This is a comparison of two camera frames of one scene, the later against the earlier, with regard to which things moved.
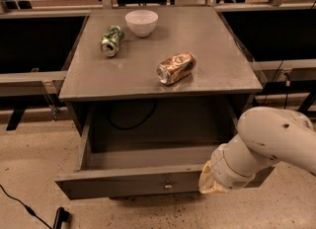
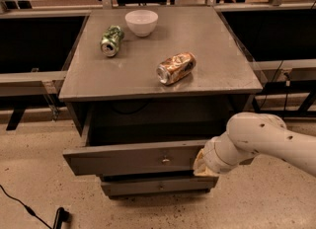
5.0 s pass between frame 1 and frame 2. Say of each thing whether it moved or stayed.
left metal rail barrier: stayed
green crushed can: stayed
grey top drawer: moved
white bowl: stayed
